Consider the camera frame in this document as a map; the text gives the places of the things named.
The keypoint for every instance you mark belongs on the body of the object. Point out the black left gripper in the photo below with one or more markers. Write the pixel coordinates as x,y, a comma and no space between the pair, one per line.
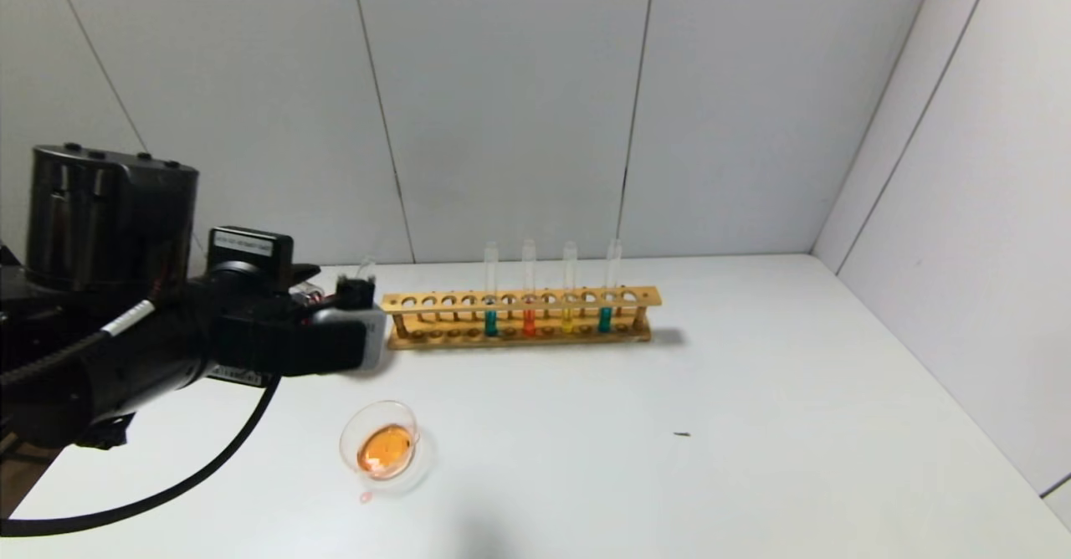
247,316

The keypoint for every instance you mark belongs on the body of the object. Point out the test tube with yellow pigment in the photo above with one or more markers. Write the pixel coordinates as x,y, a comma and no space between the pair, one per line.
366,270
567,322

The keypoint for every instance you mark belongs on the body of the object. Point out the test tube with teal pigment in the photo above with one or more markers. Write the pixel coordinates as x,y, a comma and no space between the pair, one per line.
605,320
491,325

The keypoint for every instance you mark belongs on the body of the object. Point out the wooden test tube rack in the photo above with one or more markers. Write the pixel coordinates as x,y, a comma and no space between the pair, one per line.
519,299

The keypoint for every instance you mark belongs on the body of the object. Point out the test tube with red pigment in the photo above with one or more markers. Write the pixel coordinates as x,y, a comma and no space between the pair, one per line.
529,323

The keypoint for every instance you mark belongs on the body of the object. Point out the clear glass dish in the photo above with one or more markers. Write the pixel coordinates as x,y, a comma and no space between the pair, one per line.
385,450

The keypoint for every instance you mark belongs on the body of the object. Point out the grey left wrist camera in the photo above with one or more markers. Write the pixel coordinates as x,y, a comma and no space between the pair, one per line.
335,346

